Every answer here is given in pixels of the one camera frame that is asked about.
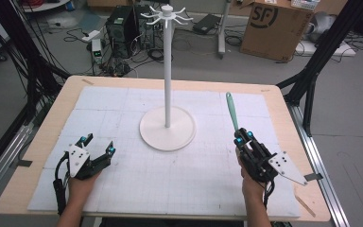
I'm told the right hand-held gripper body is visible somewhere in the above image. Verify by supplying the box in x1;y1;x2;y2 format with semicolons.
242;139;308;186

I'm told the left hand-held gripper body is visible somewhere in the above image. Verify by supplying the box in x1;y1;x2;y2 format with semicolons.
68;144;109;181

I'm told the spatula with teal handle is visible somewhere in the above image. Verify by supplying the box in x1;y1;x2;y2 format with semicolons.
225;91;241;133

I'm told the person's left hand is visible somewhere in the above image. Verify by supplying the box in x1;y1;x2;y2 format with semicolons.
66;171;102;203

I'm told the person's right hand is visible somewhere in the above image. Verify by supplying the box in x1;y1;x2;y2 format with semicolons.
235;148;266;201

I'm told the white grid mat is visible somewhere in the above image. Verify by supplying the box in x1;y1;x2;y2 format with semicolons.
26;85;302;219

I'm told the black tape piece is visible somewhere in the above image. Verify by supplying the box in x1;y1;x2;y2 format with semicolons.
15;159;34;168
303;172;324;183

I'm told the white hook stand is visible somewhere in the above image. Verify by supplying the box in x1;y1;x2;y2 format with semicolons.
139;4;198;152

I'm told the white device with green display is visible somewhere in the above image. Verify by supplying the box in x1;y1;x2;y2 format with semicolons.
91;38;104;64

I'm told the white power strip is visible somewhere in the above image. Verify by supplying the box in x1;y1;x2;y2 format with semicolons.
81;29;102;44

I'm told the brown cardboard box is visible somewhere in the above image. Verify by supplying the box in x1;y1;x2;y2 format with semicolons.
239;0;317;62

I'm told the black computer tower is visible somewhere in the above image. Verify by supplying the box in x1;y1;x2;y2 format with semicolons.
105;5;140;60

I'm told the white floor stand pole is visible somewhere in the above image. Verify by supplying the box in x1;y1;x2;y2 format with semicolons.
216;0;233;61

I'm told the white flat board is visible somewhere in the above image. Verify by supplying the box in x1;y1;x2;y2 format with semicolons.
294;40;357;58

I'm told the black flat device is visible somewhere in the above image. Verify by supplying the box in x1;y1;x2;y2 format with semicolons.
191;13;222;35

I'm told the grey computer case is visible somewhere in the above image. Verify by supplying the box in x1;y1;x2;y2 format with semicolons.
134;4;156;51

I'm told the grey bag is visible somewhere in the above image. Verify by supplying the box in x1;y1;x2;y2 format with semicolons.
304;11;337;44

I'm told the white round table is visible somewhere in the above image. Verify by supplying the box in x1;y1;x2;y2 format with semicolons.
21;0;72;14

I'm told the white keypad device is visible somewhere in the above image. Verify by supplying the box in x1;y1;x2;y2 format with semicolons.
290;0;321;11

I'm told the right hand-held gripper black cable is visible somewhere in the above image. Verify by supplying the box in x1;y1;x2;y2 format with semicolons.
263;180;276;210

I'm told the hand-held gripper black cable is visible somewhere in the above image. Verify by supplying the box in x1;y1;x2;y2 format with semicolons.
263;180;276;210
52;151;70;217

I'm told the left hand-held gripper black cable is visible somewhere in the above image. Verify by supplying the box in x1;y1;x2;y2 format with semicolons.
52;151;70;217

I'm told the aluminium rail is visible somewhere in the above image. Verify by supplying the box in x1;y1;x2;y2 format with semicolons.
287;103;351;227
0;122;36;206

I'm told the tangle of black floor cables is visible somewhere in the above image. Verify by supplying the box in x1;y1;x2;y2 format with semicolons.
62;26;179;79

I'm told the black cable coil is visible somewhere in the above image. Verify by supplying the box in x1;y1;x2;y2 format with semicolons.
224;25;251;49

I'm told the black metal frame with cables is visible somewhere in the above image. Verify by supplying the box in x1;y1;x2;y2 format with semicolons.
0;0;72;184

